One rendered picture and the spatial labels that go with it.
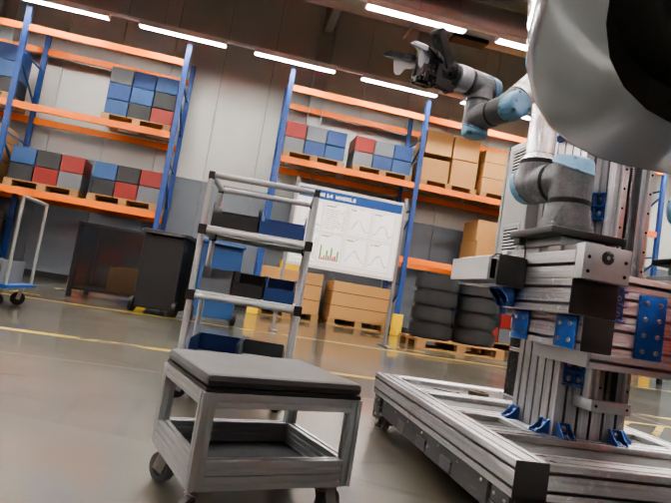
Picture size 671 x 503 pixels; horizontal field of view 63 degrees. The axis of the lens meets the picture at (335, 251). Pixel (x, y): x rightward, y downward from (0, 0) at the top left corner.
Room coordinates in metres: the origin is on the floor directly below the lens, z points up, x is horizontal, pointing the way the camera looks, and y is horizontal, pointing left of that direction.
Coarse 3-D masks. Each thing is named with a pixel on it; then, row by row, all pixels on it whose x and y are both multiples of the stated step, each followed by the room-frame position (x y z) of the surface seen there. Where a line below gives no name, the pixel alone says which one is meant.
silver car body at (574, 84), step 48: (528, 0) 0.46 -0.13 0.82; (576, 0) 0.38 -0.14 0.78; (624, 0) 0.46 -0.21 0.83; (528, 48) 0.47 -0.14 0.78; (576, 48) 0.43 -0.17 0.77; (624, 48) 0.45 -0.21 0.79; (576, 96) 0.49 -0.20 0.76; (624, 96) 0.46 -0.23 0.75; (576, 144) 0.59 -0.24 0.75; (624, 144) 0.55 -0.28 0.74
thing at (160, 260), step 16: (144, 240) 6.38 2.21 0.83; (160, 240) 6.38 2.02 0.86; (176, 240) 6.38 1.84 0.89; (192, 240) 6.59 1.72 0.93; (144, 256) 6.38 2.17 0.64; (160, 256) 6.38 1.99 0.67; (176, 256) 6.38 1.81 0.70; (192, 256) 6.82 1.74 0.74; (144, 272) 6.38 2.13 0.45; (160, 272) 6.38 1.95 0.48; (176, 272) 6.38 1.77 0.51; (144, 288) 6.38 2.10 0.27; (160, 288) 6.38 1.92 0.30; (176, 288) 6.39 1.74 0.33; (128, 304) 6.33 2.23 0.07; (144, 304) 6.38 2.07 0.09; (160, 304) 6.38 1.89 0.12; (176, 304) 6.37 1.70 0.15
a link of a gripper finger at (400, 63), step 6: (384, 54) 1.51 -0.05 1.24; (390, 54) 1.51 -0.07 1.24; (396, 54) 1.51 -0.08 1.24; (402, 54) 1.51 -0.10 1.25; (408, 54) 1.50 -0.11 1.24; (396, 60) 1.52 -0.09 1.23; (402, 60) 1.52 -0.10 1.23; (408, 60) 1.51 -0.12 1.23; (414, 60) 1.51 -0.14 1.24; (396, 66) 1.52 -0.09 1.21; (402, 66) 1.52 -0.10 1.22; (408, 66) 1.52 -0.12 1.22; (396, 72) 1.52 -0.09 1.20
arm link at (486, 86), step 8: (480, 72) 1.53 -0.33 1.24; (480, 80) 1.52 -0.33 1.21; (488, 80) 1.54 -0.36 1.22; (496, 80) 1.55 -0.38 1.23; (472, 88) 1.53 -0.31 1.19; (480, 88) 1.53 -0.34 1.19; (488, 88) 1.54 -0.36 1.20; (496, 88) 1.55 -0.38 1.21; (472, 96) 1.54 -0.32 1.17; (480, 96) 1.53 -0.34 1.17; (488, 96) 1.54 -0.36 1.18; (496, 96) 1.56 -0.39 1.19
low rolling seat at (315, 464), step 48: (192, 384) 1.25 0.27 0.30; (240, 384) 1.21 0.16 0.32; (288, 384) 1.27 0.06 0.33; (336, 384) 1.34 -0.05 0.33; (192, 432) 1.50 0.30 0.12; (240, 432) 1.57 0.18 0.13; (288, 432) 1.62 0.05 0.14; (192, 480) 1.18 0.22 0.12; (240, 480) 1.23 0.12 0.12; (288, 480) 1.29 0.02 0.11; (336, 480) 1.36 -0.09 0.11
